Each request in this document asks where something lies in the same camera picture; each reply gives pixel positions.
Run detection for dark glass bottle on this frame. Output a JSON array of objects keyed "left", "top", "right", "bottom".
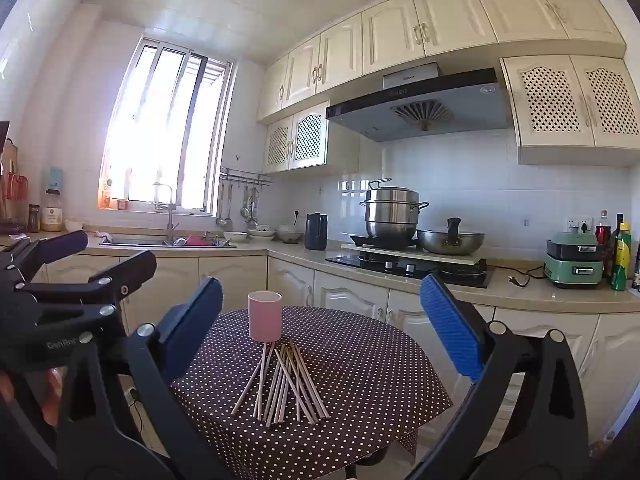
[{"left": 606, "top": 213, "right": 626, "bottom": 281}]

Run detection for person's left hand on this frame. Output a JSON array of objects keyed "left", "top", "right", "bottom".
[{"left": 0, "top": 367, "right": 68, "bottom": 428}]

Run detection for black electric kettle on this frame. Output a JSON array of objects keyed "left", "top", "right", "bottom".
[{"left": 304, "top": 212, "right": 328, "bottom": 251}]

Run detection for metal wok with lid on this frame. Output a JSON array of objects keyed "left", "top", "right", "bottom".
[{"left": 416, "top": 217, "right": 486, "bottom": 256}]

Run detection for stainless steel steamer pot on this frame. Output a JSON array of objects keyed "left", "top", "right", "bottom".
[{"left": 359, "top": 178, "right": 430, "bottom": 240}]

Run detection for wooden cutting board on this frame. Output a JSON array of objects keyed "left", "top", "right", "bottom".
[{"left": 0, "top": 140, "right": 21, "bottom": 221}]

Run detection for red-label sauce bottle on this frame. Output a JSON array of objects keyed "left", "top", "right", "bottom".
[{"left": 595, "top": 210, "right": 613, "bottom": 281}]

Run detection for black power cord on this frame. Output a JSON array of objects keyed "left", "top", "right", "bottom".
[{"left": 507, "top": 267, "right": 548, "bottom": 288}]

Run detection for metal sink faucet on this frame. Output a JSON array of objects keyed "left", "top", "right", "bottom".
[{"left": 152, "top": 182, "right": 180, "bottom": 247}]

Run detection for bunch of wooden chopsticks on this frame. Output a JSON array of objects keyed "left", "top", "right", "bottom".
[{"left": 231, "top": 338, "right": 331, "bottom": 428}]

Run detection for grey range hood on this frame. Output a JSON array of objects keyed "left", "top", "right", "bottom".
[{"left": 325, "top": 62, "right": 516, "bottom": 142}]

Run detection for small lattice-door cabinet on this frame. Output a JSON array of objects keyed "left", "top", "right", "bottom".
[{"left": 263, "top": 101, "right": 361, "bottom": 175}]

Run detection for stainless steel sink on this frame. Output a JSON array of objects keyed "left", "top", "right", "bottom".
[{"left": 98, "top": 234, "right": 237, "bottom": 250}]

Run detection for pink cup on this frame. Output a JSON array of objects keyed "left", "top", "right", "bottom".
[{"left": 248, "top": 291, "right": 283, "bottom": 342}]

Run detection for dish rack with red items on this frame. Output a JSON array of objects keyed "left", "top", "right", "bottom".
[{"left": 0, "top": 172, "right": 28, "bottom": 226}]

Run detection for large lattice-door cabinet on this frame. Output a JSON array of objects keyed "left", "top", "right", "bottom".
[{"left": 500, "top": 55, "right": 640, "bottom": 166}]

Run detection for green bottle yellow label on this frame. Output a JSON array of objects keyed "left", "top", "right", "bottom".
[{"left": 611, "top": 223, "right": 632, "bottom": 292}]

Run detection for cream upper cabinets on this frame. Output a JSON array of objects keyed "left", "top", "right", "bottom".
[{"left": 256, "top": 0, "right": 628, "bottom": 123}]

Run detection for metal utensil rail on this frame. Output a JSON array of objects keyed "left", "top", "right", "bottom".
[{"left": 220, "top": 167, "right": 273, "bottom": 187}]

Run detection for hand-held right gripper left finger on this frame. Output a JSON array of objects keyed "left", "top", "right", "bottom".
[{"left": 56, "top": 276, "right": 226, "bottom": 480}]

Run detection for black gas stove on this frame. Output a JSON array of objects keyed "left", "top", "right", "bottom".
[{"left": 325, "top": 252, "right": 496, "bottom": 289}]

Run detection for cream lower cabinets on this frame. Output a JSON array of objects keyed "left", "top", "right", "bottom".
[{"left": 0, "top": 247, "right": 640, "bottom": 461}]

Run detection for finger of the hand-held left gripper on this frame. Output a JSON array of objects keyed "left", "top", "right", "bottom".
[
  {"left": 21, "top": 249, "right": 158, "bottom": 319},
  {"left": 0, "top": 230, "right": 90, "bottom": 289}
]

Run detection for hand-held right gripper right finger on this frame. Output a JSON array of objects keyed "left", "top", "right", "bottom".
[{"left": 405, "top": 272, "right": 591, "bottom": 480}]

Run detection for thin black cable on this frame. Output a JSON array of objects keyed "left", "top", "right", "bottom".
[{"left": 127, "top": 387, "right": 143, "bottom": 431}]

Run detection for green electric cooker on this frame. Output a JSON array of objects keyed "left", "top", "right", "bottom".
[{"left": 543, "top": 232, "right": 604, "bottom": 289}]

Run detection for sauce jar white label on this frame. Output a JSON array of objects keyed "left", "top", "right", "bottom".
[{"left": 41, "top": 189, "right": 64, "bottom": 232}]

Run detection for cream cabinets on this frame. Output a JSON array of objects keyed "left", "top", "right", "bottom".
[
  {"left": 0, "top": 247, "right": 640, "bottom": 461},
  {"left": 256, "top": 0, "right": 628, "bottom": 123}
]

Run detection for brown polka-dot tablecloth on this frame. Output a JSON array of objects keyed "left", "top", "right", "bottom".
[{"left": 170, "top": 305, "right": 453, "bottom": 480}]

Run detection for kitchen window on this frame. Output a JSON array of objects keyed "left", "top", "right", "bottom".
[{"left": 97, "top": 35, "right": 236, "bottom": 217}]

